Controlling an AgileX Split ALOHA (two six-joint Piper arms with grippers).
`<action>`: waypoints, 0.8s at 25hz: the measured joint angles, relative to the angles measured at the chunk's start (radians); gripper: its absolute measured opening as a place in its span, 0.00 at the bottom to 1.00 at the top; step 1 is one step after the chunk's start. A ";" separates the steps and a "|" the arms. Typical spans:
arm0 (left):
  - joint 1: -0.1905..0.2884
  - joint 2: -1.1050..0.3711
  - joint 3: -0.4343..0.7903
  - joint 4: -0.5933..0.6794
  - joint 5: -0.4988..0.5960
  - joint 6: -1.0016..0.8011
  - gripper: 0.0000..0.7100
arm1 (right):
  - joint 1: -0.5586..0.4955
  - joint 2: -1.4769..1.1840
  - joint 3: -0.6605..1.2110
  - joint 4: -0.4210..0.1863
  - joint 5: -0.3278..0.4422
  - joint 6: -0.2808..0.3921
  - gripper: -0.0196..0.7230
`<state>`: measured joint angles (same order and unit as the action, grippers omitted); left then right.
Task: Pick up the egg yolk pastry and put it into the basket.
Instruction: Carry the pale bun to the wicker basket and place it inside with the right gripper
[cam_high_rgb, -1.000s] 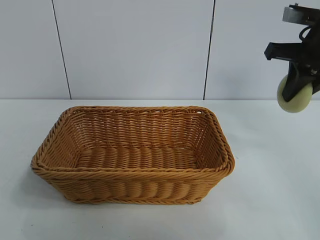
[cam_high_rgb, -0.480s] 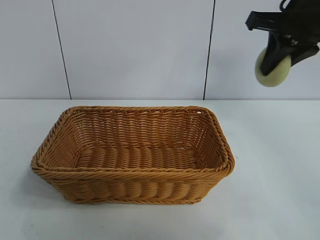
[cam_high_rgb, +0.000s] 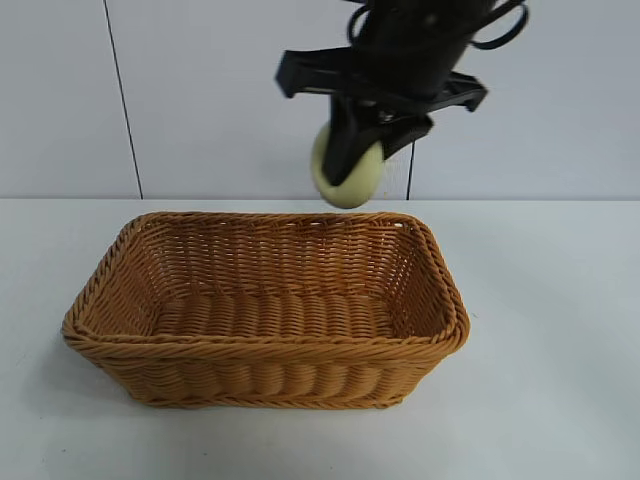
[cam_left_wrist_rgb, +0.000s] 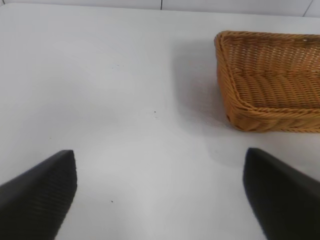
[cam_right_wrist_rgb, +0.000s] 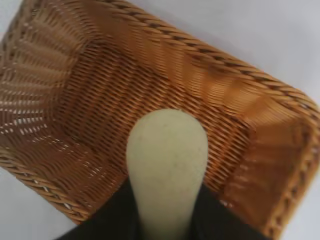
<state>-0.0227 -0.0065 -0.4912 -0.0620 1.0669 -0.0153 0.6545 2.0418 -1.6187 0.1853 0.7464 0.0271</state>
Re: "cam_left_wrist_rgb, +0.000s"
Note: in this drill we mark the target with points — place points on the brown woven wicker basket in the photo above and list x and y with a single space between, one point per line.
270 82

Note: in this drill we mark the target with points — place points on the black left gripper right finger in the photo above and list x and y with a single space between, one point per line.
282 195

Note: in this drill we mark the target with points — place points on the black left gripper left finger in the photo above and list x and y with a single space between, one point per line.
37 195

